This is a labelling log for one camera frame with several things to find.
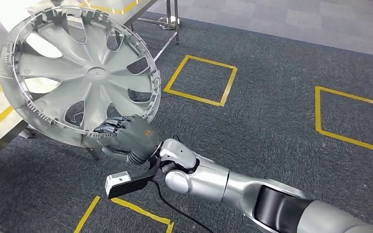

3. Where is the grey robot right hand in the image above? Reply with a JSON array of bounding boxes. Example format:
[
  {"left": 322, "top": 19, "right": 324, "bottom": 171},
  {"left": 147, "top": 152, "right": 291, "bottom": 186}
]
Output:
[{"left": 93, "top": 115, "right": 162, "bottom": 166}]

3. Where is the silver plastic wheel cover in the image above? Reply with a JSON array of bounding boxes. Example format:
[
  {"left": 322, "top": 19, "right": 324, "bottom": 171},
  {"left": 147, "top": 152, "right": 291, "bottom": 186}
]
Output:
[{"left": 0, "top": 5, "right": 162, "bottom": 149}]

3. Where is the yellow floor tape square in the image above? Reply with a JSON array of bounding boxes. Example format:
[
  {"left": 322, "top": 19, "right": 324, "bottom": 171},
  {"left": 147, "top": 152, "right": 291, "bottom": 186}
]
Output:
[
  {"left": 74, "top": 195, "right": 174, "bottom": 233},
  {"left": 314, "top": 86, "right": 373, "bottom": 156},
  {"left": 163, "top": 54, "right": 238, "bottom": 107}
]

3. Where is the white square pillar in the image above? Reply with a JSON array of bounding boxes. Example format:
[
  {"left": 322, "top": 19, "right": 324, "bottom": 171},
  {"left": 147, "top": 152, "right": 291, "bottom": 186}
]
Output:
[{"left": 0, "top": 0, "right": 37, "bottom": 33}]

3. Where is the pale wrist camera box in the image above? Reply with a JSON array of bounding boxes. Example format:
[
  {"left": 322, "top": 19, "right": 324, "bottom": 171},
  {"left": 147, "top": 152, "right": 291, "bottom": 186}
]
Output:
[{"left": 105, "top": 171, "right": 132, "bottom": 194}]

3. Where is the black camera cable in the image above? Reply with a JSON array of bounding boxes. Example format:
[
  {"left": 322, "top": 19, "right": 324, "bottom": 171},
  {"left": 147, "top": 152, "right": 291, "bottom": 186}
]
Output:
[{"left": 149, "top": 179, "right": 215, "bottom": 233}]

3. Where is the chrome stanchion post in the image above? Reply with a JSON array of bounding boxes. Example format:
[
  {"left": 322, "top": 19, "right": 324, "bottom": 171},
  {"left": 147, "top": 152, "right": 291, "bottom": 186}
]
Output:
[{"left": 158, "top": 0, "right": 181, "bottom": 31}]

